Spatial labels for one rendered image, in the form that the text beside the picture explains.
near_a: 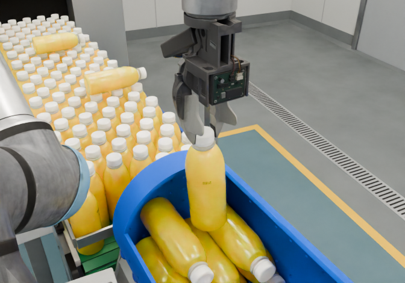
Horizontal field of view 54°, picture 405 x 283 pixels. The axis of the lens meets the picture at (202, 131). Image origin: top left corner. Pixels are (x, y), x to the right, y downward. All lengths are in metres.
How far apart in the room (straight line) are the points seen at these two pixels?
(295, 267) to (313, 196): 1.87
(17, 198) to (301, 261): 0.51
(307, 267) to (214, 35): 0.46
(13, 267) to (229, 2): 0.39
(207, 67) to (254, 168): 2.31
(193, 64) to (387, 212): 2.27
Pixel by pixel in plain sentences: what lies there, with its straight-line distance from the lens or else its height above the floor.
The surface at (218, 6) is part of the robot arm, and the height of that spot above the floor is 1.56.
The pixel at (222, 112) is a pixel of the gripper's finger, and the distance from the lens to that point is 0.64.
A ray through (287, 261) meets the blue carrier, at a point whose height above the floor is 1.06.
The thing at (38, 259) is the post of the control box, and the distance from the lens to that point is 1.17.
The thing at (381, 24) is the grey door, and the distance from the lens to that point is 4.95.
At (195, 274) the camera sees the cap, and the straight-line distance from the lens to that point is 0.71.
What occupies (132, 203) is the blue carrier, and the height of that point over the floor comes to 1.19.
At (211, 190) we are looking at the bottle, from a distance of 0.69.
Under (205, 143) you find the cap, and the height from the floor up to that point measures 1.33.
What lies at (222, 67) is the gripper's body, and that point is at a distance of 0.53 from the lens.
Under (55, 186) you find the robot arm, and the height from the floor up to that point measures 1.35.
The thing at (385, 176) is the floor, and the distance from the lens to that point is 3.01.
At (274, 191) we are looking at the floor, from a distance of 2.65.
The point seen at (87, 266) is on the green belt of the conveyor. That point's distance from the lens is 1.06.
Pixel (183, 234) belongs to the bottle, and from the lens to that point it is 0.74.
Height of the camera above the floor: 1.68
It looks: 31 degrees down
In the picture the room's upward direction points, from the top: straight up
